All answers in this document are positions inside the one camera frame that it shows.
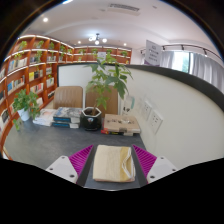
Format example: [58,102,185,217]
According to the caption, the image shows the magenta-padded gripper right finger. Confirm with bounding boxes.
[130,143,179,188]

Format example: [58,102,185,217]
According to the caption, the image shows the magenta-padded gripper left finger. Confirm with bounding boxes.
[45,143,96,187]

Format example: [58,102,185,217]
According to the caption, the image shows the cream yellow striped towel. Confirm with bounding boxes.
[92,144,137,184]

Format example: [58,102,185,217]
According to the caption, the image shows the large dark blue book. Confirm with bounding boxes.
[51,120,81,130]
[52,106,83,125]

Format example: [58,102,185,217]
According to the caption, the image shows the white flat book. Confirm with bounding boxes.
[32,118,55,127]
[33,108,58,123]

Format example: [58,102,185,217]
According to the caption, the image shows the small tree in black pot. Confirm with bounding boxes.
[80,53,134,132]

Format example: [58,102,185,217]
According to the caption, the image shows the large beige book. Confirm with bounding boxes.
[103,113,142,135]

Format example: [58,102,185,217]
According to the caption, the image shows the red and black book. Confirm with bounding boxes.
[100,128,135,137]

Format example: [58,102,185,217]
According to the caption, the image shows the leafy plant in white pot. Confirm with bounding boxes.
[11,88,42,132]

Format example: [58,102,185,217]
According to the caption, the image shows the orange wooden shelf unit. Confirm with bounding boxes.
[0,34,133,158]

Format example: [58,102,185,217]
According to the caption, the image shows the white standing sign board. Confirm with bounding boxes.
[144,39,164,66]

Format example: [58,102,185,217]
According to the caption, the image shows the multi-bulb ceiling lamp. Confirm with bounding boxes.
[88,32,109,46]

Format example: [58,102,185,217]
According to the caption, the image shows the recessed ceiling spotlights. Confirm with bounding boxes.
[41,0,129,47]

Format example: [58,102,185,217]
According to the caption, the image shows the ceiling air vent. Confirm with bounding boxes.
[107,2,141,15]

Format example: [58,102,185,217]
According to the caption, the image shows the white wall socket panel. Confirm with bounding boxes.
[148,109,165,135]
[141,100,154,122]

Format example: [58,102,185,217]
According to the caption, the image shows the black ceiling track rail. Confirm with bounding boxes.
[161,42,218,57]

